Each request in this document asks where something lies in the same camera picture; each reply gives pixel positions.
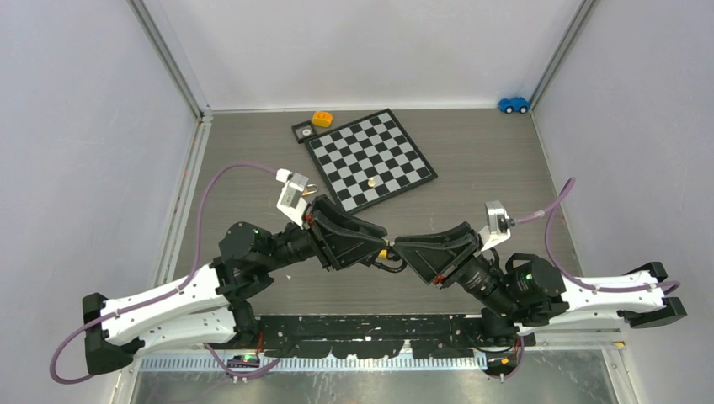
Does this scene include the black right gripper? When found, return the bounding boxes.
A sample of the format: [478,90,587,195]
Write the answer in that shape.
[387,221,515,316]

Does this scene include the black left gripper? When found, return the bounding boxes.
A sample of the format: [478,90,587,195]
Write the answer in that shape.
[260,195,387,273]

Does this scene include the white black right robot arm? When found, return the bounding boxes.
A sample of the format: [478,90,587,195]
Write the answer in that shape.
[392,222,687,346]

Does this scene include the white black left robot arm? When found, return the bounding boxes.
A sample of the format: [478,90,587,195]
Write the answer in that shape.
[82,195,387,375]

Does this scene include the black white chessboard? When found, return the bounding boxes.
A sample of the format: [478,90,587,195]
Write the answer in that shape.
[304,109,438,213]

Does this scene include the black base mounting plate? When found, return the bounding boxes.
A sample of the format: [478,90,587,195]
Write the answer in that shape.
[258,313,520,359]

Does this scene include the small brass padlock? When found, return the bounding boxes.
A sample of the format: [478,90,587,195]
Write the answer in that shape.
[301,184,318,197]

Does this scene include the small black square tray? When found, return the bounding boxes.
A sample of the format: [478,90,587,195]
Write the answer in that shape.
[291,120,317,144]

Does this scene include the orange toy block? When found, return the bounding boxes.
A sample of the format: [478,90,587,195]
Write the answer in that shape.
[311,110,333,128]

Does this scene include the blue toy car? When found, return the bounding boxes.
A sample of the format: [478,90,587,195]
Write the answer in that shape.
[498,97,530,114]

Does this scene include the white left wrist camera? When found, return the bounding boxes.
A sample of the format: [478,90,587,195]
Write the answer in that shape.
[275,168,308,229]

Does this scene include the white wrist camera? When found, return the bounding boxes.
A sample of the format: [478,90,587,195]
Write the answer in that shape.
[477,200,514,252]
[275,168,308,229]

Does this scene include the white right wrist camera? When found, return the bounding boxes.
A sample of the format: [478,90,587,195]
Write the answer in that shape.
[477,200,514,252]

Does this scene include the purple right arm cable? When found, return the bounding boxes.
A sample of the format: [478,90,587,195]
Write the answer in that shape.
[513,177,682,295]

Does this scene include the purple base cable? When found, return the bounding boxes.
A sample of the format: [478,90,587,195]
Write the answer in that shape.
[203,343,285,383]

